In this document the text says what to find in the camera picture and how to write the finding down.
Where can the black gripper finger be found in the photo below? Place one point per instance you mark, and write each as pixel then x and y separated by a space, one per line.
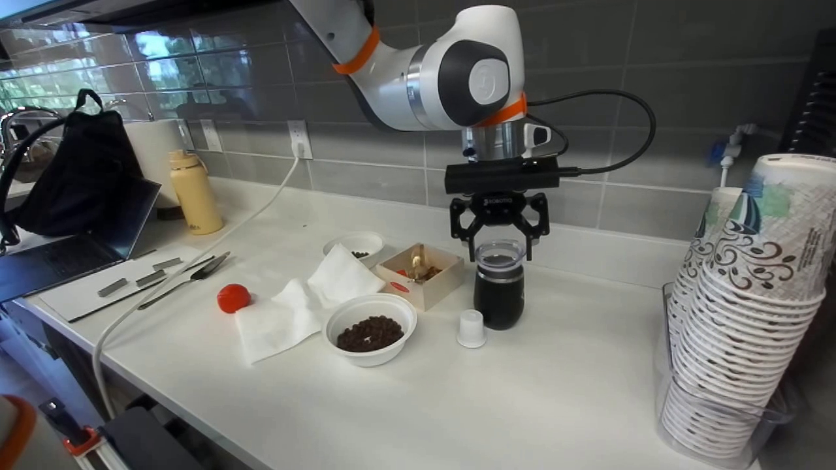
pixel 464 223
pixel 538 223

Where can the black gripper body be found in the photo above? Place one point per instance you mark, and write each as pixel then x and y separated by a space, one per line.
pixel 500 207

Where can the small clear glass cup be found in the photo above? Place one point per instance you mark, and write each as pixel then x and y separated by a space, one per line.
pixel 500 244

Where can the coffee beans pile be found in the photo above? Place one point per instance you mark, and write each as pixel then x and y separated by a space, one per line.
pixel 368 333

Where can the open cardboard box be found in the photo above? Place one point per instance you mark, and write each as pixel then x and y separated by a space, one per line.
pixel 432 288

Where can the small white plastic cup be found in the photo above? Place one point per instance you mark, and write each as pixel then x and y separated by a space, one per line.
pixel 470 329

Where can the small white bowl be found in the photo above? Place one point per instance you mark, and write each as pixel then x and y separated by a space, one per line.
pixel 342 241

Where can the small white paper napkin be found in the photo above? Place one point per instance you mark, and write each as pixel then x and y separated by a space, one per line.
pixel 340 274

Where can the large white bowl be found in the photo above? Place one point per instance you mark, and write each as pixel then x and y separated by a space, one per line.
pixel 342 313

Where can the blue white spray bottle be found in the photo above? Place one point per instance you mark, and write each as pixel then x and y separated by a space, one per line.
pixel 732 156

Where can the large white paper napkin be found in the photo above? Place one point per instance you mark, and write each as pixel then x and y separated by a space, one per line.
pixel 274 322

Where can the tall patterned paper cup stack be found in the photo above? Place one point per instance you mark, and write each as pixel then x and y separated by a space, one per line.
pixel 747 340

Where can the red round ball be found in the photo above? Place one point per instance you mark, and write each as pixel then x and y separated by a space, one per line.
pixel 234 299

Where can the yellow squeeze bottle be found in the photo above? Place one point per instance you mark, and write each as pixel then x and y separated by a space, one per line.
pixel 197 195

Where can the black knife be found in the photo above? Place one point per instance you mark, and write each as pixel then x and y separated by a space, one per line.
pixel 197 271

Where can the stainless steel black appliance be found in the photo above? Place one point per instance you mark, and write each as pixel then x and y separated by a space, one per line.
pixel 814 86

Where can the white paper towel roll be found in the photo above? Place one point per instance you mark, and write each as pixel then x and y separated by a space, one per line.
pixel 158 151

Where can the long thin metal utensil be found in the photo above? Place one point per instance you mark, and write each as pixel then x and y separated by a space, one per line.
pixel 131 299

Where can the black backpack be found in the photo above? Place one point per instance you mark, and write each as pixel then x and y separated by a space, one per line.
pixel 78 173

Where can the black laptop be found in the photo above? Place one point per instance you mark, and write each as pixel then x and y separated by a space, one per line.
pixel 54 257

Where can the pole with orange clamp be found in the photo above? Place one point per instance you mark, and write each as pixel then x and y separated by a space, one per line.
pixel 78 438

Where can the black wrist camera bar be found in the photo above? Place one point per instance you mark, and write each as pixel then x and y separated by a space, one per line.
pixel 500 175

